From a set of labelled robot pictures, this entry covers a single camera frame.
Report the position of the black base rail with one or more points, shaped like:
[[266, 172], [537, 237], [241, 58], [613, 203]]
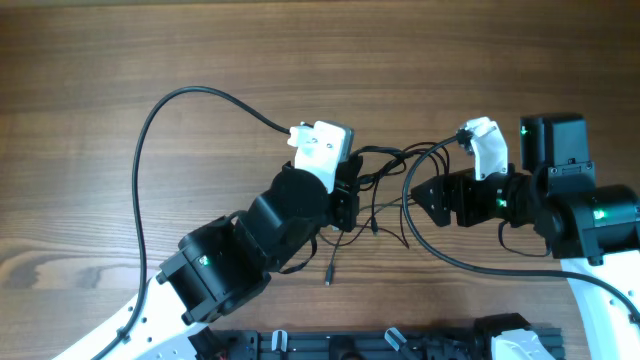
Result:
[[503, 336]]

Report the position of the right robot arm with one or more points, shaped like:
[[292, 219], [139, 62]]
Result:
[[592, 230]]

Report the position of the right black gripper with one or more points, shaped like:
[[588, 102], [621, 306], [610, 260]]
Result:
[[464, 182]]

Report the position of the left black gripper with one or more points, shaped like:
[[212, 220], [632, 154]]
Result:
[[341, 202]]

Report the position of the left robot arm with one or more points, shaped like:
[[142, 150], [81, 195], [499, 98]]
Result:
[[222, 265]]

